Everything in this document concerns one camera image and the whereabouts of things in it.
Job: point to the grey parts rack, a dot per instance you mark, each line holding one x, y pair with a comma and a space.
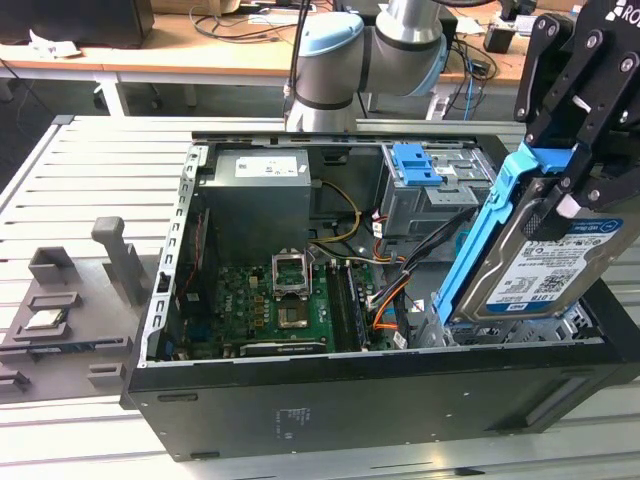
70, 345

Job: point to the black PC case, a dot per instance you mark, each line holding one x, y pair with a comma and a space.
350, 400

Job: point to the metal disk bay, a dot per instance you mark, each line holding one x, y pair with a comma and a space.
425, 330

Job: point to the hard disk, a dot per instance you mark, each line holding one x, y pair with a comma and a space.
550, 270

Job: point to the white papers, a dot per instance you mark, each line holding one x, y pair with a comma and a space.
55, 45

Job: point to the wooden desk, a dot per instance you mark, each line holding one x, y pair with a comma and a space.
200, 55

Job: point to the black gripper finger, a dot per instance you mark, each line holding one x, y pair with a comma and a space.
615, 150
545, 65

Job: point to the metal drive cage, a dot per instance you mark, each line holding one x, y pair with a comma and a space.
405, 210

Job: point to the tall black box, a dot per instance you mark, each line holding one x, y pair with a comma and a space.
451, 30

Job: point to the green motherboard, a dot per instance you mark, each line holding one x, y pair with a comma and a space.
250, 305

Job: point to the grey power supply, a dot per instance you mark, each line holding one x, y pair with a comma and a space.
260, 200

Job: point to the silver CPU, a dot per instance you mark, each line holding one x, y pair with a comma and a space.
46, 321

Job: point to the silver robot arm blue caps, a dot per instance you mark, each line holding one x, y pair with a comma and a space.
330, 60

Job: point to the RAM stick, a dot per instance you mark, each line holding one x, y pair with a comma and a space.
359, 310

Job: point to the black graphics card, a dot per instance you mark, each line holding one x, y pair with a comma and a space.
280, 348

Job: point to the blue plastic bay bracket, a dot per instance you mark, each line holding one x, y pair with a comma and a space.
412, 165

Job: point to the CPU socket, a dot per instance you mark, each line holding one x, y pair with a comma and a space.
293, 317

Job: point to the small black box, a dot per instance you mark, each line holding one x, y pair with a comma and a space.
498, 39

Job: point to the dark monitor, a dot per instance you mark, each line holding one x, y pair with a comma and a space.
75, 20

